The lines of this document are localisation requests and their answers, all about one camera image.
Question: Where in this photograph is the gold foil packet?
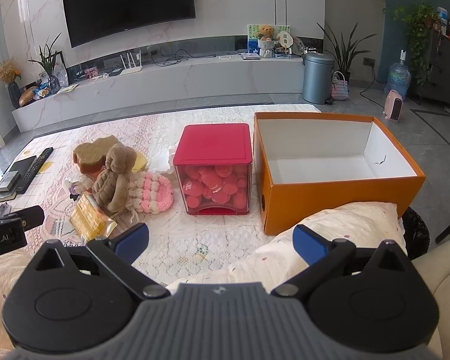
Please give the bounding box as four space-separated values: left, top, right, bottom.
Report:
70 192 117 242

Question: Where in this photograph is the small purple toy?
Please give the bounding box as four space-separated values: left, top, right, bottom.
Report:
65 180 86 202

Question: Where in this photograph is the brown plush bunny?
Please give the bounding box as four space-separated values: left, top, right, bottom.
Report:
91 143 136 214

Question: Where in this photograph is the pink white crochet bag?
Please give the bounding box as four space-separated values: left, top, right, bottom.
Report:
127 172 174 215

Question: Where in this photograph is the brown bread plush toy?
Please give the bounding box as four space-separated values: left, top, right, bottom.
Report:
73 135 119 175

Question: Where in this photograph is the yellow soft cloth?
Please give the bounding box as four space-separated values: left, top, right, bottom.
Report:
131 151 148 173

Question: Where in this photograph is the black tablet device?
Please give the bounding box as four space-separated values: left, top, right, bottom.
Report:
0 156 36 192

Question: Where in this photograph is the black remote control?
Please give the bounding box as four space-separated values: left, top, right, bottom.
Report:
16 147 53 194

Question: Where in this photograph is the floral patterned pillow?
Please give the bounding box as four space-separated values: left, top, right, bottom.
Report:
165 201 408 293

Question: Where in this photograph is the orange cardboard box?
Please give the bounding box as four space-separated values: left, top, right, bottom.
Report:
253 112 426 236

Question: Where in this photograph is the pink patterned table cloth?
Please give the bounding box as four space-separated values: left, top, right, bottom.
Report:
0 104 314 357

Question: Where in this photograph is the red lidded clear container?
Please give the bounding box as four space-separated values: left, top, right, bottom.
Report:
173 123 253 215

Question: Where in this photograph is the white marble tv console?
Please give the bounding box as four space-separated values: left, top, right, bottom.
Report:
13 55 304 133

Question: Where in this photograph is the yellow dried flower vase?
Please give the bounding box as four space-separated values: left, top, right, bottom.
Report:
0 58 22 109

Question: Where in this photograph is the green plant in vase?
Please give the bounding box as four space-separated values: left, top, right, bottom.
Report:
29 34 60 94

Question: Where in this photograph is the pink space heater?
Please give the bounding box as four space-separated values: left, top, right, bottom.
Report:
383 89 402 121

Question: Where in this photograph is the pink woven handbag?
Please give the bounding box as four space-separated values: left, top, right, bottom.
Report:
331 71 349 101

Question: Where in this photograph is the white wifi router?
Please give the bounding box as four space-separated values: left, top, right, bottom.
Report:
120 51 142 76

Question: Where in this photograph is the grey metal trash bin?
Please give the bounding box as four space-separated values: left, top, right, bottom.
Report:
302 52 335 105

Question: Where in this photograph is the blue water jug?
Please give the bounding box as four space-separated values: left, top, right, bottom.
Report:
385 49 411 99

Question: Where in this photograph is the potted long leaf plant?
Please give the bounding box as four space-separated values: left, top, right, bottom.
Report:
317 23 377 82

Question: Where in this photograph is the dark cabinet with items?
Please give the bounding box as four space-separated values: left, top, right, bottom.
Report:
414 7 450 109

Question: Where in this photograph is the round paper fan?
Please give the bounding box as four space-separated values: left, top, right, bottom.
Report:
276 31 293 55

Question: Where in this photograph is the teddy bear on stand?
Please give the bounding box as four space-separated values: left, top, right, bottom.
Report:
256 24 275 59

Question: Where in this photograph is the large black television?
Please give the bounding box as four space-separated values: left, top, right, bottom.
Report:
62 0 196 47

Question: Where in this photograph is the climbing green vine plant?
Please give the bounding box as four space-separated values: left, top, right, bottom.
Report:
393 2 438 86

